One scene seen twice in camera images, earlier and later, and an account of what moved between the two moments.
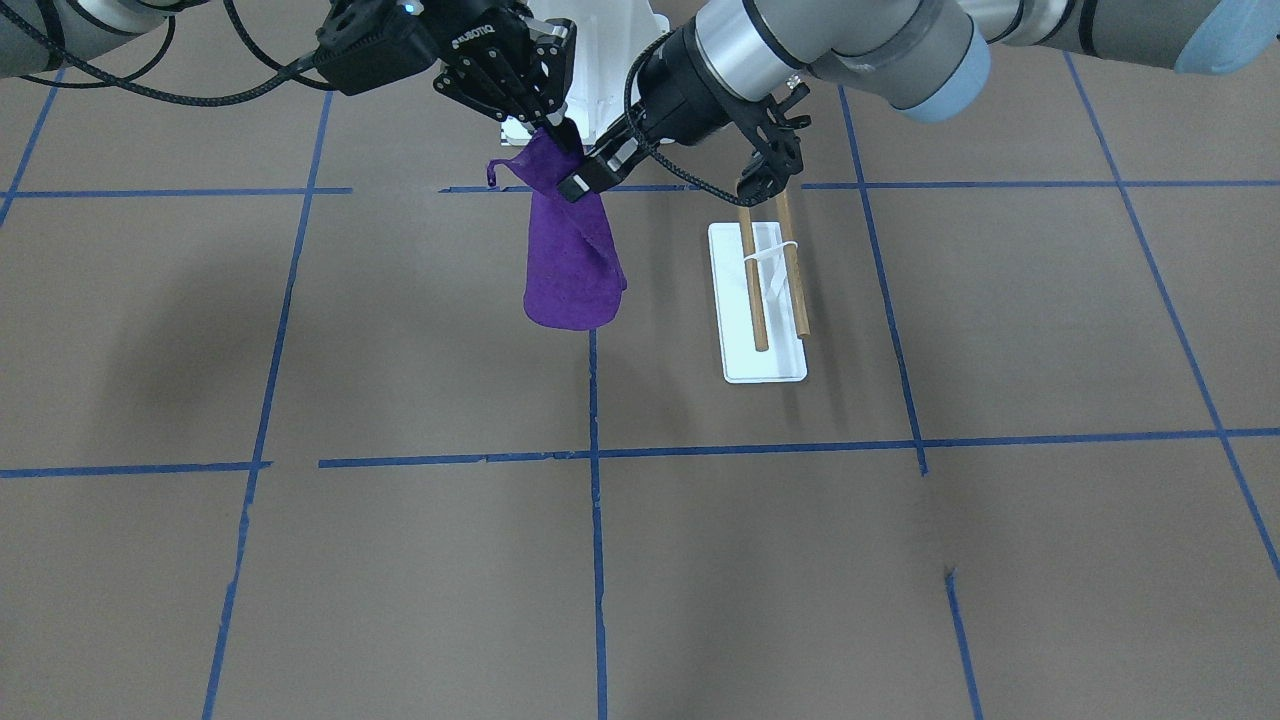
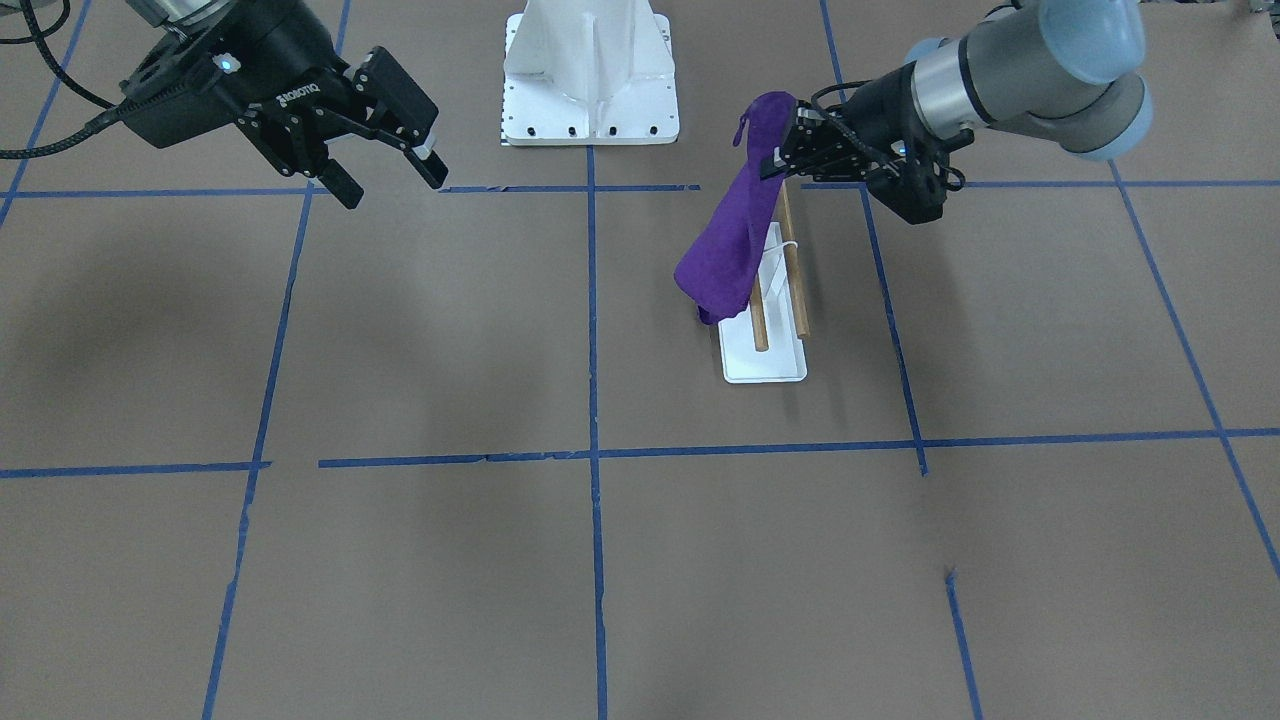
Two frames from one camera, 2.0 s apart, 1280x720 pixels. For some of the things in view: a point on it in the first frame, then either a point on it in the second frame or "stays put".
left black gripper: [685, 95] to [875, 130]
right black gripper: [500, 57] to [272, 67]
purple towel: [574, 274] to [720, 262]
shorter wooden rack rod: [758, 317] stays put
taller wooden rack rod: [792, 255] stays put
